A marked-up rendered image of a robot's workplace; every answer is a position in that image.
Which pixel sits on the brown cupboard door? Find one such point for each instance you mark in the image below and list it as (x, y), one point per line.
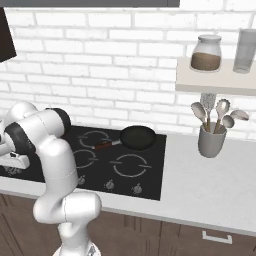
(20, 226)
(141, 236)

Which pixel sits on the small grey spoon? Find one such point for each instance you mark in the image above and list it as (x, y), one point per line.
(228, 121)

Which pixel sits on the pale wall shelf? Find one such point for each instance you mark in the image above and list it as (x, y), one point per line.
(216, 81)

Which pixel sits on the black stove hob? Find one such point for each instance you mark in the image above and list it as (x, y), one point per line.
(133, 180)

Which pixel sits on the black frying pan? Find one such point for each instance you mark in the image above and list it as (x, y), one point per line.
(138, 137)

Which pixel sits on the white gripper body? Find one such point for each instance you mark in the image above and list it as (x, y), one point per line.
(15, 162)

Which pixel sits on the glass jar with brown contents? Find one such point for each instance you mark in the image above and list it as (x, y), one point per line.
(206, 56)

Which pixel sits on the grey ladle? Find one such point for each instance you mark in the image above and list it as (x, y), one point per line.
(240, 115)

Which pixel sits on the dark range hood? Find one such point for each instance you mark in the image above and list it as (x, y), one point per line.
(6, 40)

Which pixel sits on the grey utensil pot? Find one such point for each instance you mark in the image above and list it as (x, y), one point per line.
(211, 143)

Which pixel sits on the grey stove knob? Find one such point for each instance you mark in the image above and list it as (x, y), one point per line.
(81, 180)
(109, 184)
(12, 171)
(136, 189)

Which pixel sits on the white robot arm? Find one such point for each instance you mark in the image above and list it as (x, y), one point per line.
(55, 156)

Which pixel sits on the slotted grey spatula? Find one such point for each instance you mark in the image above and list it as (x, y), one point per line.
(208, 100)

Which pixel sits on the grey wall cupboard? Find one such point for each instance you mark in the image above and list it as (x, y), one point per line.
(90, 3)

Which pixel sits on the brown drawer front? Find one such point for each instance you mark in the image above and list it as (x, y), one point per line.
(220, 241)

